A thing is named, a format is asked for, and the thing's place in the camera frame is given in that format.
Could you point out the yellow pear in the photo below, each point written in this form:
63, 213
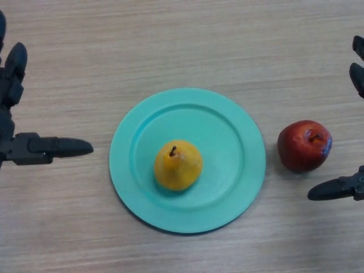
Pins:
179, 167

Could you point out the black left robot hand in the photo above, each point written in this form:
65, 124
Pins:
31, 149

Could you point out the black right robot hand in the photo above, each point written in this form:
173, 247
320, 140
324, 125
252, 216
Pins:
330, 190

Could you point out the red apple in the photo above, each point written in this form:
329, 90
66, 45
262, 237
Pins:
300, 150

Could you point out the green round plate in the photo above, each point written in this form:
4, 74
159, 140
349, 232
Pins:
227, 142

